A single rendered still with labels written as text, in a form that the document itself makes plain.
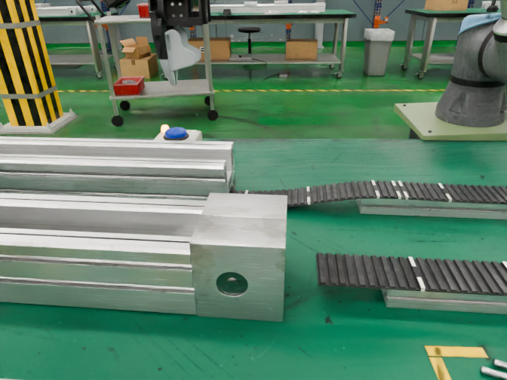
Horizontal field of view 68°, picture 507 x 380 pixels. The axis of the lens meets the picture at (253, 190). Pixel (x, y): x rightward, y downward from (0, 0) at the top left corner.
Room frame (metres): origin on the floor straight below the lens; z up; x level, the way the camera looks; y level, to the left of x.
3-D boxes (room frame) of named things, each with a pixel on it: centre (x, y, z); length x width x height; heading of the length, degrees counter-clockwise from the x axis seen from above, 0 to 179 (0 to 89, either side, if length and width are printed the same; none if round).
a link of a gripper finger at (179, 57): (0.65, 0.12, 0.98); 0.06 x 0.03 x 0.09; 84
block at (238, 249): (0.34, 0.01, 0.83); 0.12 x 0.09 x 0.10; 174
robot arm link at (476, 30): (0.88, -0.52, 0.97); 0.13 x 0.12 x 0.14; 7
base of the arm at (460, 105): (0.89, -0.52, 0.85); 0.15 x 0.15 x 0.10
